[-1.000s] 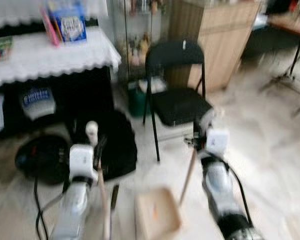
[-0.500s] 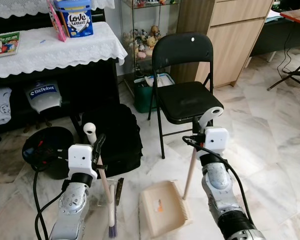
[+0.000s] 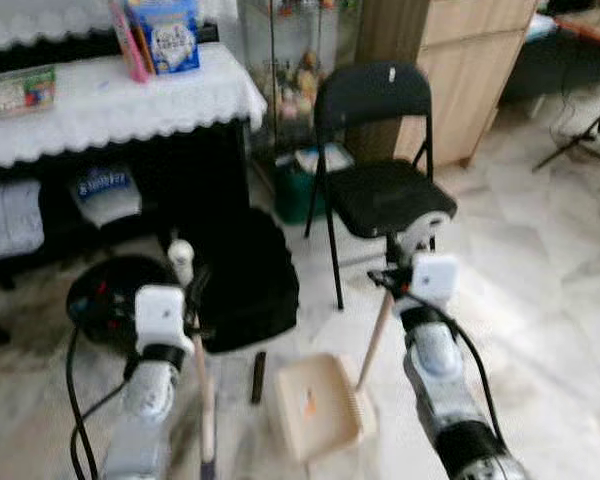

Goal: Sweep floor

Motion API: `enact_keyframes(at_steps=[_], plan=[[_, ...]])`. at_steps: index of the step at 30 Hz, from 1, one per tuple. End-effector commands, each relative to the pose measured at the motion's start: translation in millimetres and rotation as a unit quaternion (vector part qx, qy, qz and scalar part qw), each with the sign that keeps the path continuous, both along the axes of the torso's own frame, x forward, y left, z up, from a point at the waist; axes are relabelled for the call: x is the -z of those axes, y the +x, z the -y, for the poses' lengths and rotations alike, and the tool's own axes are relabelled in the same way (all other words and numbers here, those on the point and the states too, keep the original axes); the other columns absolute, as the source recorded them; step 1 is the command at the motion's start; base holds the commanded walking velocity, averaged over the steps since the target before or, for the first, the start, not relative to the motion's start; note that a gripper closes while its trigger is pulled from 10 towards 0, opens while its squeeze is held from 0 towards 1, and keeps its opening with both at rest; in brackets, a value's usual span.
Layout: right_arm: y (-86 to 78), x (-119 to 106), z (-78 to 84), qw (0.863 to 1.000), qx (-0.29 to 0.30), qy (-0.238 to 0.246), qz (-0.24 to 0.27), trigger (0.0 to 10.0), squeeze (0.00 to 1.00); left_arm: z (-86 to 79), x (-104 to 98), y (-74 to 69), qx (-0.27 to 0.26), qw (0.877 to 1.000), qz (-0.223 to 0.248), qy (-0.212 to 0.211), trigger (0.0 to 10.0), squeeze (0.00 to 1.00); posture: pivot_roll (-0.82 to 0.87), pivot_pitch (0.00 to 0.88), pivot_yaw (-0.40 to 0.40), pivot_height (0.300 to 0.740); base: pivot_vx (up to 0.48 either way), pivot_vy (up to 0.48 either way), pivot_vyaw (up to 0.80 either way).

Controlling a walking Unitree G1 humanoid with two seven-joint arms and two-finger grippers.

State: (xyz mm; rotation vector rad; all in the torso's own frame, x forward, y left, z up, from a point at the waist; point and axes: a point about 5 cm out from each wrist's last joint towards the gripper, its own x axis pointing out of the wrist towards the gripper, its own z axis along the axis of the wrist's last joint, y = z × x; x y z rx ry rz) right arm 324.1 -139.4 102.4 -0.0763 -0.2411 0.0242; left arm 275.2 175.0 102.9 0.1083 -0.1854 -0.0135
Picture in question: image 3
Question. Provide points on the large black case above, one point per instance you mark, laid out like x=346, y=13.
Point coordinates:
x=245, y=280

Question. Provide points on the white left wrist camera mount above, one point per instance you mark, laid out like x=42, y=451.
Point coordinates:
x=163, y=315

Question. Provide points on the light wooden cabinet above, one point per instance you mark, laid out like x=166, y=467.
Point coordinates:
x=470, y=70

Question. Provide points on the beige broom with white knob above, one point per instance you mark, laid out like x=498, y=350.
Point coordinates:
x=206, y=400

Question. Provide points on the green bin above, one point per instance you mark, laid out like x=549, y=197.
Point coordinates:
x=300, y=195

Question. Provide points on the black round bucket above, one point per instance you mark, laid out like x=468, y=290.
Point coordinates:
x=105, y=305

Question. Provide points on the pink pack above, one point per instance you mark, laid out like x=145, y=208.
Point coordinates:
x=130, y=40

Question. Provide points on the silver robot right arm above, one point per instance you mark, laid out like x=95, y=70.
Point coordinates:
x=450, y=390

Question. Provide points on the brown desk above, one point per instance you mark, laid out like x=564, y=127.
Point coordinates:
x=590, y=25

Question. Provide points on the colourful picture book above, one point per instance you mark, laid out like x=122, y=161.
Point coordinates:
x=20, y=92

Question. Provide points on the glass cabinet with toys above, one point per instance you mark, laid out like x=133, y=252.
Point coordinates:
x=295, y=70

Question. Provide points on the white bag with blue label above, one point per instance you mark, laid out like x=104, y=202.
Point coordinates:
x=108, y=195

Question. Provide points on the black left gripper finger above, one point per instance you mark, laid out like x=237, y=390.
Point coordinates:
x=197, y=290

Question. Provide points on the narrow white lace cloth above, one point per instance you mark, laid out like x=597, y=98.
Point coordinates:
x=40, y=20

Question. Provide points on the dark brown flat bar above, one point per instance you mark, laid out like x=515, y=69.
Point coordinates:
x=258, y=378

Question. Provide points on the pale grey folded bag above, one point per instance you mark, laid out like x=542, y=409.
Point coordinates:
x=10, y=220

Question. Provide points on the black tripod stand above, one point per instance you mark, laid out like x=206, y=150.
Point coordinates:
x=595, y=140

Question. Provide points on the black folding chair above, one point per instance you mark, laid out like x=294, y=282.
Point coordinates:
x=380, y=195

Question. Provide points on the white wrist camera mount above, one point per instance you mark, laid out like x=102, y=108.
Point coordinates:
x=163, y=315
x=435, y=280

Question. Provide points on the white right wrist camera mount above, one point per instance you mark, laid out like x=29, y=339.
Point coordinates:
x=435, y=280

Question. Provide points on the blue printed box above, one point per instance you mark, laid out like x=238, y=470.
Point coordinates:
x=165, y=35

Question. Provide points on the black table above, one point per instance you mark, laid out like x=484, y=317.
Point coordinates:
x=200, y=170

